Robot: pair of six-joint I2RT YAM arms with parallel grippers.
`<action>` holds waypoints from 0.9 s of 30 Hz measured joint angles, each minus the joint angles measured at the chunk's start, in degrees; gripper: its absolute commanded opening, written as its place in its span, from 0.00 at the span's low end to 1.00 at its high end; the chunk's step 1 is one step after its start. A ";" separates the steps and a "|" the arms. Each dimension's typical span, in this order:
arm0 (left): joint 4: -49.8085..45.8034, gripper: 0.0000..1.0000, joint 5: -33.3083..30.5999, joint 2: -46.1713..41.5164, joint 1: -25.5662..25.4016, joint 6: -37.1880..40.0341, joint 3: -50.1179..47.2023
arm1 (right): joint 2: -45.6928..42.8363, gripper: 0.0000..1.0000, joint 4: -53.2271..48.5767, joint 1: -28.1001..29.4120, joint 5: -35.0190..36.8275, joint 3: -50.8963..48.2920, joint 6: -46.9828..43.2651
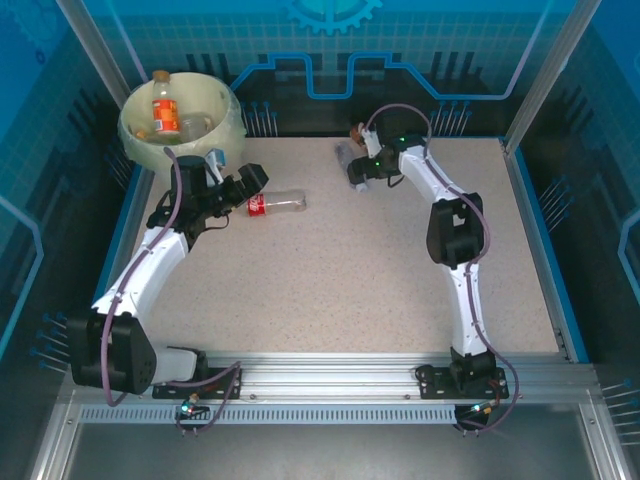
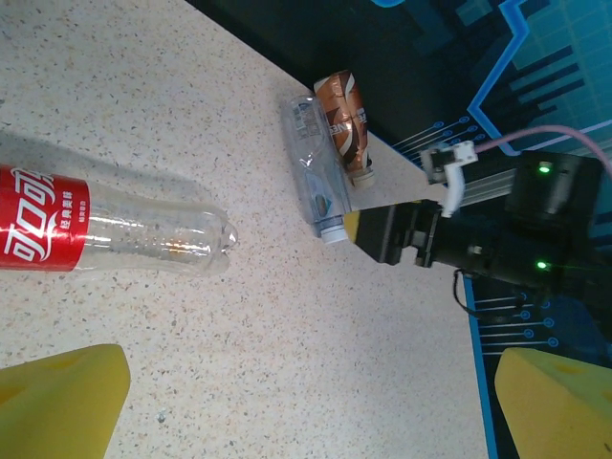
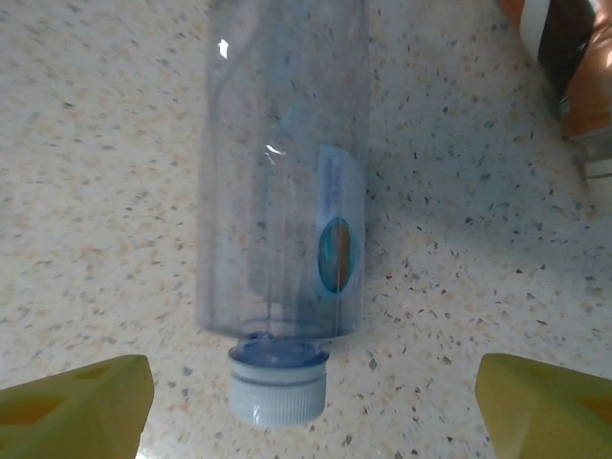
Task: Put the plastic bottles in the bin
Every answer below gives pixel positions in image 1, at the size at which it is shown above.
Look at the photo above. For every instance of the brown coffee drink bottle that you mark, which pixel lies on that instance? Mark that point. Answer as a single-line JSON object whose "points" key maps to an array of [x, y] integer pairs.
{"points": [[356, 132]]}

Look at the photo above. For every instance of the grey metal panel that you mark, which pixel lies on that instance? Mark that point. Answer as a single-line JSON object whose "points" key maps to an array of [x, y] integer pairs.
{"points": [[325, 455]]}

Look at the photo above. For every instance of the small LED circuit board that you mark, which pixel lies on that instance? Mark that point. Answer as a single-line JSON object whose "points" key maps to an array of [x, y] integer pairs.
{"points": [[480, 409], [190, 409]]}

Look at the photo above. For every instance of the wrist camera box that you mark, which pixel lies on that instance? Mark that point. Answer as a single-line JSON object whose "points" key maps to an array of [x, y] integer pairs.
{"points": [[215, 161], [372, 142]]}

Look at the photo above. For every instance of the left aluminium frame post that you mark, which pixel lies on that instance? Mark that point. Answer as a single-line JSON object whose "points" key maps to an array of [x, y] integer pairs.
{"points": [[95, 30]]}

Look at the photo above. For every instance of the clear bluish water bottle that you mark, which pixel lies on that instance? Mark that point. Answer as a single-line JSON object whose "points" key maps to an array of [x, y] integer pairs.
{"points": [[342, 150]]}

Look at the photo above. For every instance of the red label cola bottle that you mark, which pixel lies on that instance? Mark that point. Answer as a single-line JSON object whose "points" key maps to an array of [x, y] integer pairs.
{"points": [[280, 200]]}

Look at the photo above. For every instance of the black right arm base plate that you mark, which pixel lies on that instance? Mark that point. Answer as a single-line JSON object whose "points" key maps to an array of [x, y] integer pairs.
{"points": [[435, 385]]}

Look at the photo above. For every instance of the orange label bottle brown cap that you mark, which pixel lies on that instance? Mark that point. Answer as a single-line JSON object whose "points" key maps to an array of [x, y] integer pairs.
{"points": [[166, 112]]}

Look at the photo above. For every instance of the aluminium mounting rail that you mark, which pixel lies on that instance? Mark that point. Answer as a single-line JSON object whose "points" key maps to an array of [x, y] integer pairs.
{"points": [[325, 375]]}

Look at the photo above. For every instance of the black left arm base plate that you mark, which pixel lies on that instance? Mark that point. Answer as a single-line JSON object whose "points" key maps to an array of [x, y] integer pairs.
{"points": [[220, 387]]}

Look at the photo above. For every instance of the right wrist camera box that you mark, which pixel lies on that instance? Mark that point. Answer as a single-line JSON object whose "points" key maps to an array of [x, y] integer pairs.
{"points": [[372, 142]]}

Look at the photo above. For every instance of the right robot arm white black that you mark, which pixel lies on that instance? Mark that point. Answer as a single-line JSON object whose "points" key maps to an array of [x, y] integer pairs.
{"points": [[452, 230]]}

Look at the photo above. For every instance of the aluminium frame post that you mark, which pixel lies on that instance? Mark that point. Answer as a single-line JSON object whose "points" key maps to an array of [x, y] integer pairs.
{"points": [[560, 50], [95, 30]]}

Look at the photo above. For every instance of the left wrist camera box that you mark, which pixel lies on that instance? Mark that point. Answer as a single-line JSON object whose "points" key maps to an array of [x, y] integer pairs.
{"points": [[215, 161]]}

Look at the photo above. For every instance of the pale yellow bin liner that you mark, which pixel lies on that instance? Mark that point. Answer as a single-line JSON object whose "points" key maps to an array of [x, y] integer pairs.
{"points": [[210, 95]]}

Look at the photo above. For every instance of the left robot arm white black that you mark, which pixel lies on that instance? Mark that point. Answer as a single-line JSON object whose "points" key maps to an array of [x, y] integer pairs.
{"points": [[145, 270]]}

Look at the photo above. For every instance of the right aluminium frame post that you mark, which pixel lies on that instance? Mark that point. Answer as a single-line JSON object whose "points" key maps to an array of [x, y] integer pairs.
{"points": [[560, 50]]}

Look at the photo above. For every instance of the right aluminium side rail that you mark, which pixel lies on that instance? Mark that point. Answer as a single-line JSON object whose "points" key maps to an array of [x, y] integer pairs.
{"points": [[535, 225]]}

